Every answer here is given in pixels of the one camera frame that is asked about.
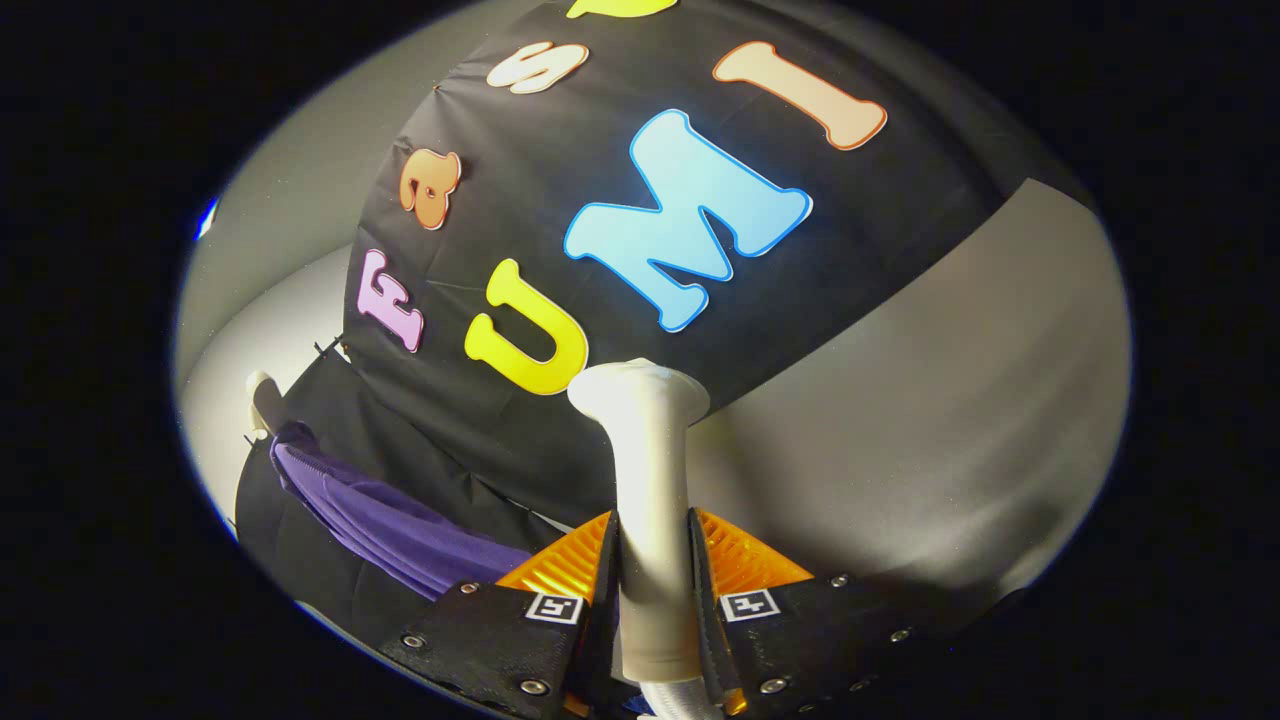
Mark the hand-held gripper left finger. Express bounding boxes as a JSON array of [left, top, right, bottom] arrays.
[[375, 510, 623, 720]]

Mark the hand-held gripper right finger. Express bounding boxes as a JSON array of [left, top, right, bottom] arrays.
[[686, 507, 1001, 719]]

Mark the purple corduroy jacket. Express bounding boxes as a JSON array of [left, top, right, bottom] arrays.
[[270, 420, 533, 601]]

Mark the white garment steamer with hose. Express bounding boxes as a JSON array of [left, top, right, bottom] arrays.
[[567, 358, 723, 720]]

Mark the white plastic clothes hanger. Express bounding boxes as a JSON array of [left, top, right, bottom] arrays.
[[245, 370, 286, 441]]

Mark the plain black side curtain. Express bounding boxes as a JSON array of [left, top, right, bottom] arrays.
[[235, 350, 561, 641]]

